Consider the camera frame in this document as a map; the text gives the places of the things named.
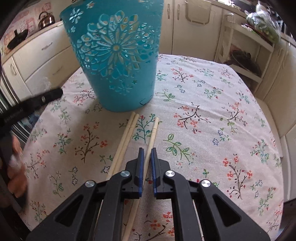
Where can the white lower kitchen cabinets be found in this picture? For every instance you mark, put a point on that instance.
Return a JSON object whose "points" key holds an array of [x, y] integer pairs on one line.
{"points": [[47, 59]]}

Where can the floral tablecloth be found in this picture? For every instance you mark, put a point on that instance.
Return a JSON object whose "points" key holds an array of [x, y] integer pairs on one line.
{"points": [[210, 127]]}

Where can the black wok on stove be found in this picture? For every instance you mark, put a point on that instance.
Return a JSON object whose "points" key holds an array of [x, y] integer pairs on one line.
{"points": [[18, 38]]}

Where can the white shelf rack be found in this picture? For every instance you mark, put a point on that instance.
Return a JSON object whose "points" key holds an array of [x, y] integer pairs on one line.
{"points": [[236, 34]]}

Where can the dark pan on rack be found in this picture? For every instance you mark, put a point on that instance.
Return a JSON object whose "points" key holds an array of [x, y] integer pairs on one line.
{"points": [[243, 59]]}

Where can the person's left hand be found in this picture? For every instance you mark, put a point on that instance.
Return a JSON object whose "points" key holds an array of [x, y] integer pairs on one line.
{"points": [[18, 180]]}

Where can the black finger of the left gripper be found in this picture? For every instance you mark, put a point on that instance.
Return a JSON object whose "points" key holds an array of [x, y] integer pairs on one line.
{"points": [[37, 102]]}

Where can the teal perforated plastic basket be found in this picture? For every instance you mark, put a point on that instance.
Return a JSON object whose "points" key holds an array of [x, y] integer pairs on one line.
{"points": [[117, 46]]}

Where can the single cream chopstick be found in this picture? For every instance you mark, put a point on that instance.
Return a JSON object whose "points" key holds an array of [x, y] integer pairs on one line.
{"points": [[133, 210]]}

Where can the cream chopstick of bundle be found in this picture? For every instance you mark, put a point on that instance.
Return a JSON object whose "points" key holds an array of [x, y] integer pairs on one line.
{"points": [[120, 146], [125, 145]]}

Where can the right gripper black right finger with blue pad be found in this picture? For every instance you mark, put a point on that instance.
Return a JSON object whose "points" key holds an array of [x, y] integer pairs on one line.
{"points": [[200, 210]]}

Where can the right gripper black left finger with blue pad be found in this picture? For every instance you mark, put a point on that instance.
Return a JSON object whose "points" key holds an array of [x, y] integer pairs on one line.
{"points": [[95, 210]]}

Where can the steel kettle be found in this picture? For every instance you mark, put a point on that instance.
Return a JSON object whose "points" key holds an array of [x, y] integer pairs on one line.
{"points": [[45, 19]]}

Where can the green vegetables bag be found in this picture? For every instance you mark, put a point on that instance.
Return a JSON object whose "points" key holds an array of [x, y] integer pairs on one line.
{"points": [[262, 21]]}

